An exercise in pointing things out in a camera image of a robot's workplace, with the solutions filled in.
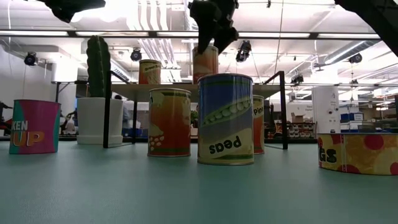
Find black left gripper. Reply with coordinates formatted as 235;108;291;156
45;0;106;23

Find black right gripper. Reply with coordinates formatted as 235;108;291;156
188;0;239;55

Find orange yellow food can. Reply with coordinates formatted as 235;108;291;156
192;45;220;85

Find orange green beans can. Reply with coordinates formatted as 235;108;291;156
138;59;162;85

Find blue peas can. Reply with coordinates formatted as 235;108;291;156
197;73;255;166

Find orange corn can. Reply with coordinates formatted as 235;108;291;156
147;87;192;158

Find orange pineapple can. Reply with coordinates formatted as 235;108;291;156
252;95;266;156

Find pink chicken soup can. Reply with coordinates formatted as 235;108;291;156
8;99;62;156

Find yellow red-dotted can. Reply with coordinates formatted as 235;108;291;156
317;133;398;176

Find black ceiling spotlight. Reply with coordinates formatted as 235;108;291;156
348;52;363;65
24;52;39;67
235;40;252;63
290;73;305;85
129;48;143;62

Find overhead light bar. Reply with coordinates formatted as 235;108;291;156
0;29;382;40

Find green cactus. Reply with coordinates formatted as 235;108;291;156
86;35;112;99

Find person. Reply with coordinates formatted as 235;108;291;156
113;94;133;131
62;113;78;135

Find cardboard box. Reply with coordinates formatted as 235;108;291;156
290;111;305;124

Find white round column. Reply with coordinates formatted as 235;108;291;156
312;86;341;134

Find blue storage bins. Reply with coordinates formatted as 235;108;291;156
340;111;364;123

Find green table mat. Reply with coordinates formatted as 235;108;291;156
0;136;398;224

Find silver ceiling duct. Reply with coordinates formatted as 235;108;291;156
323;39;383;65

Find black aluminium table frame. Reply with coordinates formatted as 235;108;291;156
0;135;320;144

